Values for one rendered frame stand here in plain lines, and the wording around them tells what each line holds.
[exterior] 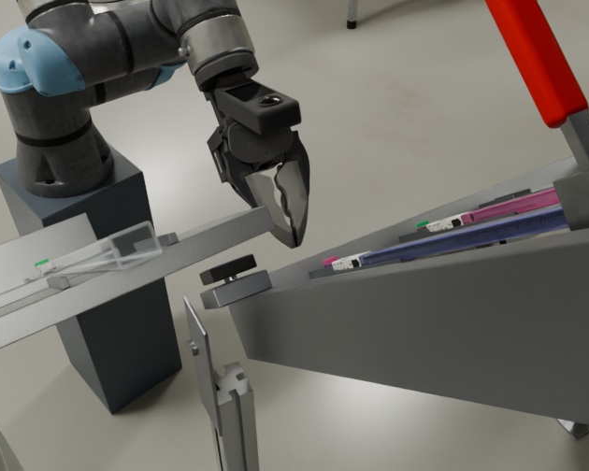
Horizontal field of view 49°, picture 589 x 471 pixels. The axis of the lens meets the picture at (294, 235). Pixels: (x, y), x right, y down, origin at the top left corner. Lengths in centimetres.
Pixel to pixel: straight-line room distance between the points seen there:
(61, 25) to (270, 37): 198
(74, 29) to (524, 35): 61
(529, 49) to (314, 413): 121
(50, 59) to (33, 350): 95
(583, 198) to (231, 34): 53
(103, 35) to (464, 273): 60
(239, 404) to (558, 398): 47
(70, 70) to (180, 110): 152
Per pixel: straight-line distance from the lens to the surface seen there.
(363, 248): 68
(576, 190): 25
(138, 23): 81
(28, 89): 99
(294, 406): 141
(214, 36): 71
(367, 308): 34
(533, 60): 25
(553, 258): 22
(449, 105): 234
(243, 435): 73
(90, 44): 78
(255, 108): 63
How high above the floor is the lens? 120
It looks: 43 degrees down
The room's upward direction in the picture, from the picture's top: straight up
